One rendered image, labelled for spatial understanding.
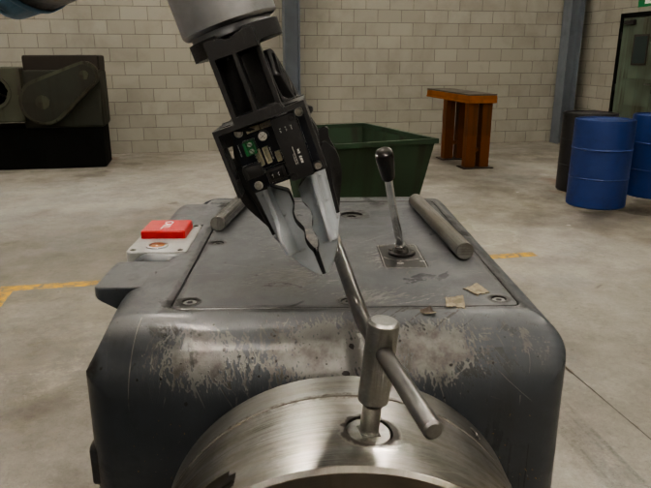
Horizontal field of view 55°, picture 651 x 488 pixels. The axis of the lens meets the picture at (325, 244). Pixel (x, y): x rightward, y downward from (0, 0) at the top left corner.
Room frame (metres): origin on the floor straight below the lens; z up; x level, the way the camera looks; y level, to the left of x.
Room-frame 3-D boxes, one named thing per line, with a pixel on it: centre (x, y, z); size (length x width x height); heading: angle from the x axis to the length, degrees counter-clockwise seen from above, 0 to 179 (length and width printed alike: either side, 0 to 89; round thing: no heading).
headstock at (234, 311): (0.79, 0.01, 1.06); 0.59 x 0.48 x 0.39; 1
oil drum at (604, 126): (6.35, -2.83, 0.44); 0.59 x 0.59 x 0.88
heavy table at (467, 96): (9.22, -1.95, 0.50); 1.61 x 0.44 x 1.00; 11
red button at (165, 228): (0.84, 0.22, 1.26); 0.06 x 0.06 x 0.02; 1
